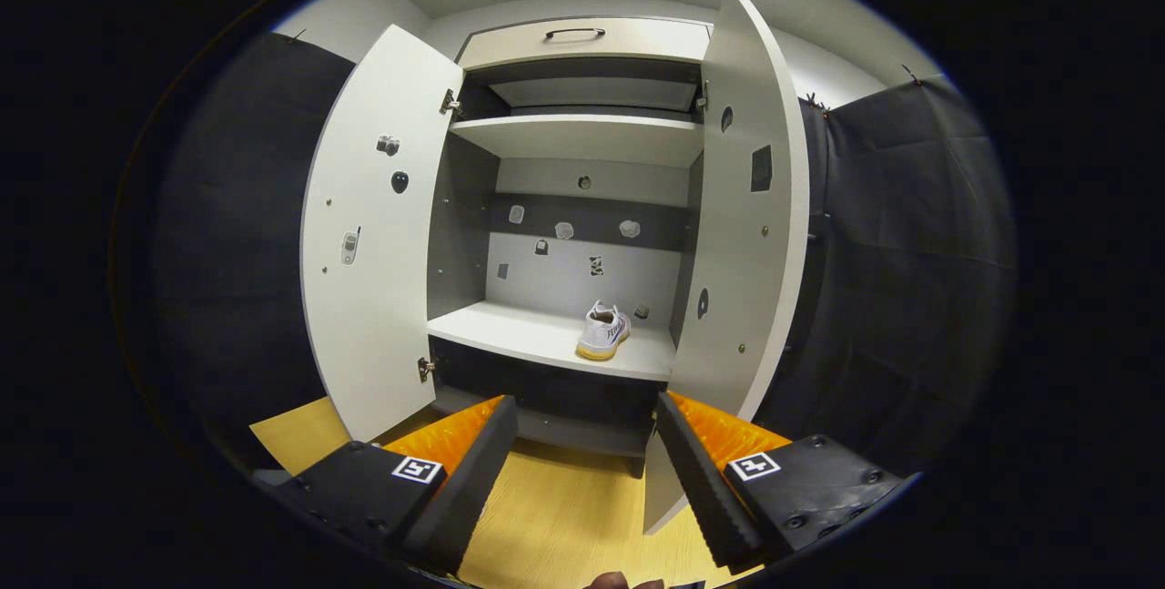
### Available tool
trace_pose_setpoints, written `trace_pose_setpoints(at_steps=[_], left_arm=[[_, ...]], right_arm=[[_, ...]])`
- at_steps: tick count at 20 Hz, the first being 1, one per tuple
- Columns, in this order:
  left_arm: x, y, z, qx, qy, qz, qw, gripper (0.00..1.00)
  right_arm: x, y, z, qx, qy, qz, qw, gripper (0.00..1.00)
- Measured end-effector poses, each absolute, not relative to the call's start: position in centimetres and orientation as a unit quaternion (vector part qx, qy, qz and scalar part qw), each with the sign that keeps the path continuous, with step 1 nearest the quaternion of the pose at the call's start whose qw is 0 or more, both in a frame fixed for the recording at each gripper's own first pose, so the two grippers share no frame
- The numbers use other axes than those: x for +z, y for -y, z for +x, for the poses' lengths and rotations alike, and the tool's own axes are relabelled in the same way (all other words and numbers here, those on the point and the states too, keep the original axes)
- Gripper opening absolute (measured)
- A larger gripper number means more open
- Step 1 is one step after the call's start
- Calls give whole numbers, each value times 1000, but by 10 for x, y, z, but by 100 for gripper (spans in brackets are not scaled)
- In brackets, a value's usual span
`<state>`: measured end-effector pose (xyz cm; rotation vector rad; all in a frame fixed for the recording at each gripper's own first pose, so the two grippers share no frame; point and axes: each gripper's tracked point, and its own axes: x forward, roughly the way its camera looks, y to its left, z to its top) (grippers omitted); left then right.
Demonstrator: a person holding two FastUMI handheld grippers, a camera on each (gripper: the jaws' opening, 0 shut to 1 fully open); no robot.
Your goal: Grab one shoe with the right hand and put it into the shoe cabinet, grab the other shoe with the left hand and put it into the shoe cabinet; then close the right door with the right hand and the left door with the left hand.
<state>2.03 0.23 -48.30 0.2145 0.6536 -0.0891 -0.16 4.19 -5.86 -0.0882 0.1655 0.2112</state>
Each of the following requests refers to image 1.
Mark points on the white cabinet drawer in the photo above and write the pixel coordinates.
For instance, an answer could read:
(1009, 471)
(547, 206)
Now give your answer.
(510, 47)

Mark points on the white shoe cabinet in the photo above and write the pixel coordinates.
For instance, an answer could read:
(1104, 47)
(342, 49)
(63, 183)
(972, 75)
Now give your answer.
(582, 279)

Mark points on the white cabinet shelf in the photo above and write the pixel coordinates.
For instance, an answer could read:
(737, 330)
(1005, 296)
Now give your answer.
(582, 138)
(510, 330)

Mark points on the black backdrop cloth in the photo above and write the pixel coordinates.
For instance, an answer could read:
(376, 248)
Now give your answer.
(910, 252)
(237, 234)

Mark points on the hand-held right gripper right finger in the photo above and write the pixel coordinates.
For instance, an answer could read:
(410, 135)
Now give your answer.
(701, 489)

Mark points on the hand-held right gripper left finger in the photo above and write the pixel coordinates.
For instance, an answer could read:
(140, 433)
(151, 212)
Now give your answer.
(464, 489)

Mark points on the white shoe cabinet door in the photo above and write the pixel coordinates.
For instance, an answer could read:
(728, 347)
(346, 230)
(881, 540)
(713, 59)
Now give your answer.
(737, 252)
(382, 298)

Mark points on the white canvas shoe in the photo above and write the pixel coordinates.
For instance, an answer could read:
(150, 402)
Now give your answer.
(602, 334)

